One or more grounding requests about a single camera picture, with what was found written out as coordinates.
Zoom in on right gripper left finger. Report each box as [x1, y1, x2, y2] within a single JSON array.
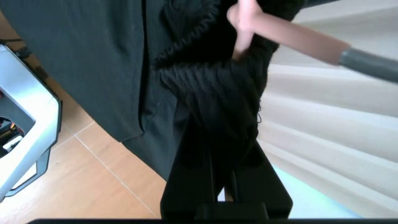
[[159, 119, 219, 219]]

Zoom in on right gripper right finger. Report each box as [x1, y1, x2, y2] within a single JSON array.
[[231, 140, 294, 219]]

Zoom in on black shorts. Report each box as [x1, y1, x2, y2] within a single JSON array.
[[0, 0, 307, 200]]

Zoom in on pink clothes hanger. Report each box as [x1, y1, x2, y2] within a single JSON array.
[[226, 0, 398, 84]]

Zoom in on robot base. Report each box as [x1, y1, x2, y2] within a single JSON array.
[[0, 43, 63, 203]]

